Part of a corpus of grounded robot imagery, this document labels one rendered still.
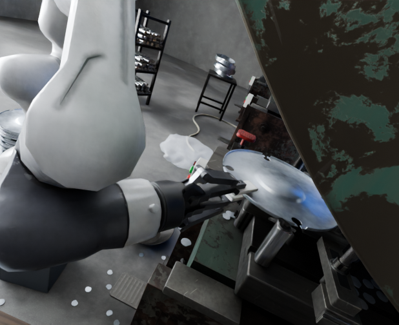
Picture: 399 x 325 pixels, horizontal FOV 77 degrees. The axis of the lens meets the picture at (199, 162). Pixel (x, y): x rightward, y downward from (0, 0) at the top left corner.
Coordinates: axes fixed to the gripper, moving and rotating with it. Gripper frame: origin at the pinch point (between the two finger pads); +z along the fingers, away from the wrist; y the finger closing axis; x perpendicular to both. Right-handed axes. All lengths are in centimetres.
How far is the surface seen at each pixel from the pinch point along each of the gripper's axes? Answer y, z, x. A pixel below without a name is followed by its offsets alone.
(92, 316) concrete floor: -78, -11, 24
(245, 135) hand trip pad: -2.3, 32.2, 27.7
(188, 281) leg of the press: -14.2, -11.7, -6.2
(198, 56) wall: -47, 417, 558
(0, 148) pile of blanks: -59, -32, 111
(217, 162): -0.3, 2.3, 10.0
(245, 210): -7.9, 7.4, 0.8
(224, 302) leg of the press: -14.3, -7.6, -12.1
